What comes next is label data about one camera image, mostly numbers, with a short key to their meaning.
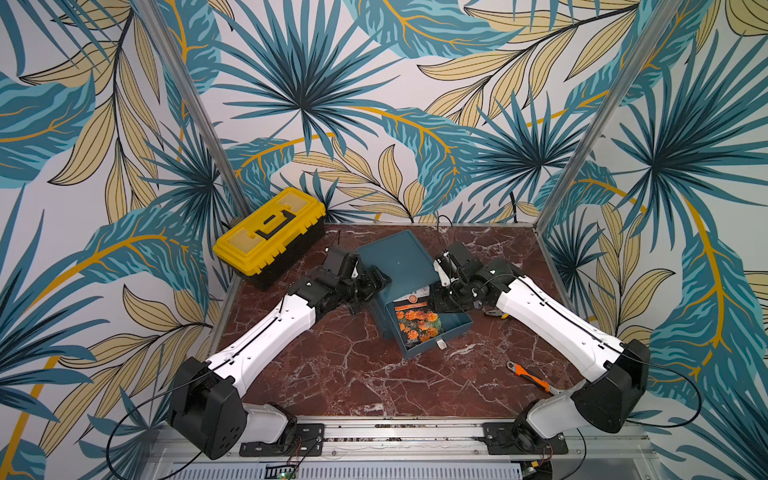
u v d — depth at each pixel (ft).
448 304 2.21
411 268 2.51
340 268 1.96
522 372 2.75
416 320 2.56
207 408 1.28
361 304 2.26
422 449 2.40
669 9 2.22
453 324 2.56
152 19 2.22
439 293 2.25
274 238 3.04
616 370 1.34
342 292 2.12
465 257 1.92
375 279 2.32
